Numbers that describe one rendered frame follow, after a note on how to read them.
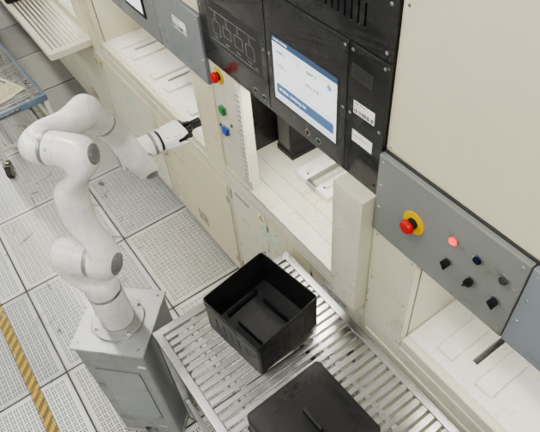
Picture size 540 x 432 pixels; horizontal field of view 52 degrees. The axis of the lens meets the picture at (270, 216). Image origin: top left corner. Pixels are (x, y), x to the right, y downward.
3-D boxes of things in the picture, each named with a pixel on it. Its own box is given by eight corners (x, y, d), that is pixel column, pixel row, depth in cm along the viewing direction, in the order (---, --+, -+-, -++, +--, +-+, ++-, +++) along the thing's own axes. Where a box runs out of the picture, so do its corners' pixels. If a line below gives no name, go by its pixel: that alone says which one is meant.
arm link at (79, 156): (87, 258, 185) (131, 267, 182) (67, 282, 176) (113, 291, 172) (51, 121, 156) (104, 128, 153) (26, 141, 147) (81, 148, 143)
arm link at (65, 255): (111, 308, 184) (89, 265, 166) (63, 297, 188) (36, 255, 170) (127, 279, 192) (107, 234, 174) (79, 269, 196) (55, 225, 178)
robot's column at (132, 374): (123, 429, 253) (68, 348, 196) (143, 372, 271) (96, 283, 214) (183, 438, 248) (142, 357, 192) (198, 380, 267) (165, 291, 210)
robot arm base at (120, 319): (84, 339, 198) (67, 310, 185) (103, 294, 211) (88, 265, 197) (135, 345, 195) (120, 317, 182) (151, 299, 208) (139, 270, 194)
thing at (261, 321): (264, 279, 211) (261, 250, 198) (318, 323, 196) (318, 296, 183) (208, 325, 199) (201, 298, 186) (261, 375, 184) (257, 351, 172)
